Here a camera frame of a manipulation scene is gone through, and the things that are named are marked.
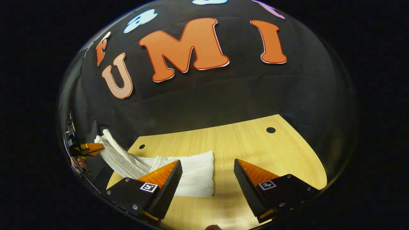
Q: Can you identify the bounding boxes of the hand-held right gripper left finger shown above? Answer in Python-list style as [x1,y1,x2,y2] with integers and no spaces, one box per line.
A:
[105,160,183,224]

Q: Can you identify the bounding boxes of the white jeans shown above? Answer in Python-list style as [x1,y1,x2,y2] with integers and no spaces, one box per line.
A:
[94,129,214,197]

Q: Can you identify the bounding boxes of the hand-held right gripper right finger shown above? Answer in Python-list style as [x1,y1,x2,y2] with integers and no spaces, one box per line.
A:
[233,159,320,224]

